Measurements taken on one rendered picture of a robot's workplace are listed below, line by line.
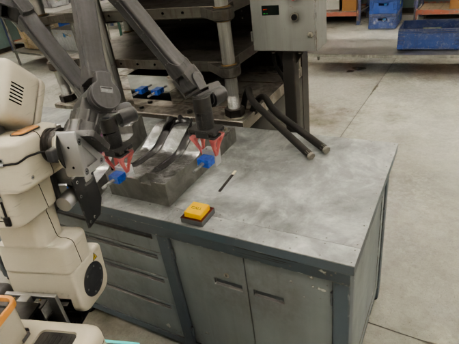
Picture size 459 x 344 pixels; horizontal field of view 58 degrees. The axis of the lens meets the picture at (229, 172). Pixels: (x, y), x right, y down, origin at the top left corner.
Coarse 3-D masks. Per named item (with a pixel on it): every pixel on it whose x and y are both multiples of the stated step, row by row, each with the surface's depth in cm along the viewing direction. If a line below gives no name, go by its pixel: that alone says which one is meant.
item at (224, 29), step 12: (36, 0) 223; (216, 0) 173; (36, 12) 226; (228, 24) 178; (228, 36) 180; (228, 48) 183; (228, 60) 185; (60, 84) 246; (228, 84) 191; (60, 96) 250; (72, 96) 251; (228, 96) 195; (228, 108) 199; (240, 108) 198
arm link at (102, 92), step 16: (80, 0) 105; (80, 16) 105; (96, 16) 108; (80, 32) 105; (96, 32) 106; (80, 48) 105; (96, 48) 105; (80, 64) 106; (96, 64) 104; (96, 80) 101; (80, 96) 106; (96, 96) 99; (112, 96) 102
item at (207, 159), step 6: (204, 150) 136; (210, 150) 136; (204, 156) 135; (210, 156) 135; (216, 156) 135; (198, 162) 134; (204, 162) 133; (210, 162) 134; (216, 162) 136; (198, 168) 131
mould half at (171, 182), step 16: (160, 128) 164; (176, 128) 161; (144, 144) 162; (176, 144) 156; (192, 144) 154; (208, 144) 155; (224, 144) 166; (160, 160) 149; (176, 160) 148; (192, 160) 147; (128, 176) 141; (160, 176) 138; (176, 176) 139; (192, 176) 148; (112, 192) 149; (128, 192) 145; (144, 192) 141; (160, 192) 137; (176, 192) 140
